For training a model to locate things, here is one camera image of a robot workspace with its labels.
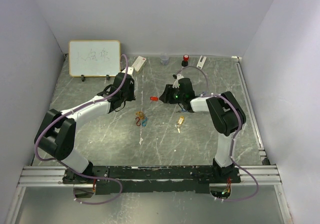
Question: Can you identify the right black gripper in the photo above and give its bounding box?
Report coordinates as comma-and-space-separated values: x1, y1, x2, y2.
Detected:
159, 84, 185, 104

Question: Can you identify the red key tag with key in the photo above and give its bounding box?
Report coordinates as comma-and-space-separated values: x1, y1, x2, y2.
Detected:
150, 96, 159, 101

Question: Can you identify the orange carabiner clip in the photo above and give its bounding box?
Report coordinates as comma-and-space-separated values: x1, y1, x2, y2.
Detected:
135, 111, 145, 119

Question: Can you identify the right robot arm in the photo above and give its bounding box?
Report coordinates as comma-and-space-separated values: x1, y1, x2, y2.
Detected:
159, 77, 246, 183

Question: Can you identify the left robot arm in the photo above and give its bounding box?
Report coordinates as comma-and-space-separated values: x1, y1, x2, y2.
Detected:
34, 72, 135, 183

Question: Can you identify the yellow key tag with key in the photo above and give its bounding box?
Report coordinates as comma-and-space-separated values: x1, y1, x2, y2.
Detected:
176, 116, 185, 133

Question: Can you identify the white red cardboard box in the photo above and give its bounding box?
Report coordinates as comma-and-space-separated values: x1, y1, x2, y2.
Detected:
132, 56, 146, 73

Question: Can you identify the red carabiner clip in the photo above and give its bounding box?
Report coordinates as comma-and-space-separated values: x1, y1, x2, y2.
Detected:
135, 117, 143, 126

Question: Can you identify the red black stamp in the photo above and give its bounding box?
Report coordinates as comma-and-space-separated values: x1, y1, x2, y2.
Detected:
181, 55, 189, 67

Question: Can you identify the clear plastic cup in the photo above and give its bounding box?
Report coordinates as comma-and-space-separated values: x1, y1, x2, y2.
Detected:
160, 53, 170, 66

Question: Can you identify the white rectangular device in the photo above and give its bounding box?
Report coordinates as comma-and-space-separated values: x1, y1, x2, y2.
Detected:
196, 56, 207, 70

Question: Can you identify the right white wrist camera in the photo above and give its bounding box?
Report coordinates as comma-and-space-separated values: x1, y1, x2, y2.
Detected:
172, 74, 184, 88

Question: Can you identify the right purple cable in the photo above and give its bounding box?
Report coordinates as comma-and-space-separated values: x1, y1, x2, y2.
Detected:
176, 65, 260, 202

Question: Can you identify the purple cable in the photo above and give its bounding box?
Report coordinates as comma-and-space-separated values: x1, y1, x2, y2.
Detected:
176, 65, 260, 202
33, 54, 130, 205

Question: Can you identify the white whiteboard wooden frame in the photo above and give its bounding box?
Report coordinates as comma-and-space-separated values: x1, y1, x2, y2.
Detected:
68, 40, 121, 77

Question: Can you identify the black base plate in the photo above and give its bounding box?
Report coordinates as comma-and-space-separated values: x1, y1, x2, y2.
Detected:
62, 165, 241, 195

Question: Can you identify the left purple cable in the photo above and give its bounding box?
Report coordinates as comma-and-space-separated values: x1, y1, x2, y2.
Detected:
33, 54, 130, 205

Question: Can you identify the right side aluminium rail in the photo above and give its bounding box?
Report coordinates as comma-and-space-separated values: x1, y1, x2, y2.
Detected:
231, 56, 270, 165

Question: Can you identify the aluminium rail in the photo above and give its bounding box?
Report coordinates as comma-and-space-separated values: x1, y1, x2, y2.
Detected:
18, 165, 282, 187
231, 56, 270, 165

